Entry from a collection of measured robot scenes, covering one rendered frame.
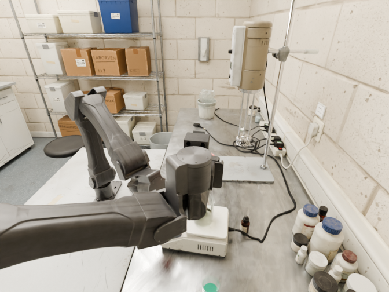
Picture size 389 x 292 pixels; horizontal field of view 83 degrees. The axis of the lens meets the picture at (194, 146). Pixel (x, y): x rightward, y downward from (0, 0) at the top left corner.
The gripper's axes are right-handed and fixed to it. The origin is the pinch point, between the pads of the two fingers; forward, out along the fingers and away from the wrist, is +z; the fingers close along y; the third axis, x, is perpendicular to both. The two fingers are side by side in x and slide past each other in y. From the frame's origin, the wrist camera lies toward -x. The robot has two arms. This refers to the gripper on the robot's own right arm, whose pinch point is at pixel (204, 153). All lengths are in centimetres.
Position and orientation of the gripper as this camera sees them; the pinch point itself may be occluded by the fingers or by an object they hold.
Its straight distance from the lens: 55.3
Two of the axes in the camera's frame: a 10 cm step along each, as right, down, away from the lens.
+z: 1.6, -4.7, 8.7
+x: -0.1, 8.8, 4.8
